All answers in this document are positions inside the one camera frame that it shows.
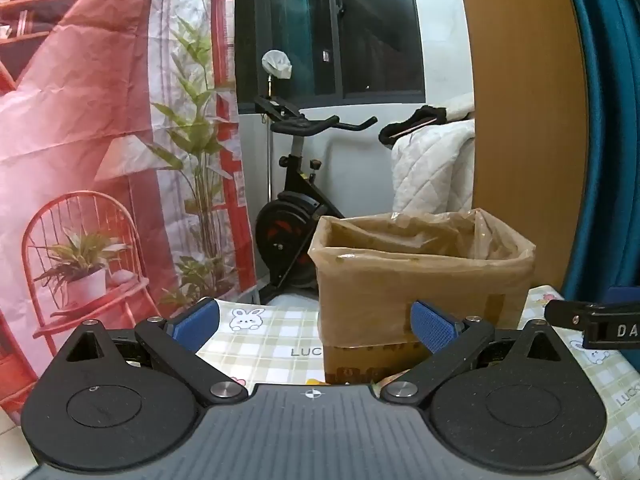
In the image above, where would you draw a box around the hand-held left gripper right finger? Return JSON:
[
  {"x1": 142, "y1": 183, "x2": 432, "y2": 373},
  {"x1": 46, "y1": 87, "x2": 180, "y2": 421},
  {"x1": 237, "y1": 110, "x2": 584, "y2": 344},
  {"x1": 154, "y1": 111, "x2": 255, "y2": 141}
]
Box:
[{"x1": 381, "y1": 301, "x2": 569, "y2": 404}]

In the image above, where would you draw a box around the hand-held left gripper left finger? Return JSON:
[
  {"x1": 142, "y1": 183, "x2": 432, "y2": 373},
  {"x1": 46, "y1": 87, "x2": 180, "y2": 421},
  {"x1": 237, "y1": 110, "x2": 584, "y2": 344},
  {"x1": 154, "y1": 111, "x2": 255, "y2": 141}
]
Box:
[{"x1": 64, "y1": 297, "x2": 249, "y2": 404}]

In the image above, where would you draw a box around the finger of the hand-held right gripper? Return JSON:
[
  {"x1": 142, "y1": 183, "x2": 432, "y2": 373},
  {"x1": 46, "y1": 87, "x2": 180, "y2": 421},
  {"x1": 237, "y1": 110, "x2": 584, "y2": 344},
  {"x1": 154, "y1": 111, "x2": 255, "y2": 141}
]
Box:
[{"x1": 545, "y1": 299, "x2": 592, "y2": 334}]

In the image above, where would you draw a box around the clear plastic bag liner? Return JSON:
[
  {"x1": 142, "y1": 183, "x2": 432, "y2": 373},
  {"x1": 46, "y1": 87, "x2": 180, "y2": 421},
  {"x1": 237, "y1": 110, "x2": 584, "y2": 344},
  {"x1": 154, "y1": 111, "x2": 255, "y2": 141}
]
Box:
[{"x1": 307, "y1": 207, "x2": 537, "y2": 348}]

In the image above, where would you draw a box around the brown cardboard box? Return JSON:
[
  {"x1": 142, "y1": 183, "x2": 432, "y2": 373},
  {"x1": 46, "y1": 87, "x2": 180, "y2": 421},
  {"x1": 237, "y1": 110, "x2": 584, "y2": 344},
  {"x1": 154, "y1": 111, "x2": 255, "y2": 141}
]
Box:
[{"x1": 307, "y1": 207, "x2": 537, "y2": 386}]

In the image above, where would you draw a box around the checked rabbit print tablecloth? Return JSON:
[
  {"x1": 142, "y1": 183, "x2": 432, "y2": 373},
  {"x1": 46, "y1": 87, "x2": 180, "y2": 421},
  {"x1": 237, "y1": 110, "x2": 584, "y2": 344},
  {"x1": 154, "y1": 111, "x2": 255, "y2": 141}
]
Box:
[{"x1": 195, "y1": 285, "x2": 640, "y2": 480}]

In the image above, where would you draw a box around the black exercise bike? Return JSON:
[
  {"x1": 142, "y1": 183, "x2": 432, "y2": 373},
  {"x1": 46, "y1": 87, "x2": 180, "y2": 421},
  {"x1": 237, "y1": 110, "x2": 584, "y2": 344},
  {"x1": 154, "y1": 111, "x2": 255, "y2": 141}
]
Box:
[{"x1": 252, "y1": 95, "x2": 378, "y2": 306}]

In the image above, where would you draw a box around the white quilted blanket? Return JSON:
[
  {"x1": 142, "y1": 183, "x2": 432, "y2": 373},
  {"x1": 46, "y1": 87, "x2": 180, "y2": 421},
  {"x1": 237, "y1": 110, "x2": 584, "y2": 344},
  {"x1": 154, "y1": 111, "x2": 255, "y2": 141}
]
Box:
[{"x1": 390, "y1": 92, "x2": 476, "y2": 216}]

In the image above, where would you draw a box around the teal curtain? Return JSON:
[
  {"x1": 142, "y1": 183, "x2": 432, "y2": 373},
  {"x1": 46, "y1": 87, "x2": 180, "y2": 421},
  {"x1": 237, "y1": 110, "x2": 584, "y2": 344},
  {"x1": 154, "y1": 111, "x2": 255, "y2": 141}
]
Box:
[{"x1": 557, "y1": 0, "x2": 640, "y2": 306}]

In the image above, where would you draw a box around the brown wooden board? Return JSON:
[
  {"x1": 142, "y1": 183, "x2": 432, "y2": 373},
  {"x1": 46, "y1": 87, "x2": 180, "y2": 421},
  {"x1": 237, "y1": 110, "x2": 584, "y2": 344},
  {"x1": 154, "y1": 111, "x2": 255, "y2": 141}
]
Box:
[{"x1": 455, "y1": 0, "x2": 588, "y2": 291}]

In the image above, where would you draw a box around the black garment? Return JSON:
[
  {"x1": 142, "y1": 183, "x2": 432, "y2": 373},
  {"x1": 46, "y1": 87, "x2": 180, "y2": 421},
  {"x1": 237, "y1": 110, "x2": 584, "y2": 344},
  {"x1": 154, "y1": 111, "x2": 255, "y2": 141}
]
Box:
[{"x1": 378, "y1": 106, "x2": 448, "y2": 148}]

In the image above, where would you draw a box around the red printed backdrop cloth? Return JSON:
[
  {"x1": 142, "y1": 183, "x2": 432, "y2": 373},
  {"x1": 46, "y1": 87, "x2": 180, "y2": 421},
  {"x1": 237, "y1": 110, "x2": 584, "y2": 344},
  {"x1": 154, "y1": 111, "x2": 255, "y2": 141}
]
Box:
[{"x1": 0, "y1": 0, "x2": 258, "y2": 411}]

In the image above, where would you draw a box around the white cloth on pole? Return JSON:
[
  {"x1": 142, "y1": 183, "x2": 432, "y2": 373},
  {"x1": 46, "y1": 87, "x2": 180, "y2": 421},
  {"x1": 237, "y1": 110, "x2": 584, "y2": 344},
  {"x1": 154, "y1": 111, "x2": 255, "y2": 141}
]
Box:
[{"x1": 262, "y1": 50, "x2": 293, "y2": 201}]

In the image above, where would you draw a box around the dark framed window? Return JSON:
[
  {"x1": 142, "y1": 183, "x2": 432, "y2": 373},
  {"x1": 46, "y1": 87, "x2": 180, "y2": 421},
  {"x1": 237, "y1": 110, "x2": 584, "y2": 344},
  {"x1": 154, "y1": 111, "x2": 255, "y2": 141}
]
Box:
[{"x1": 235, "y1": 0, "x2": 426, "y2": 106}]

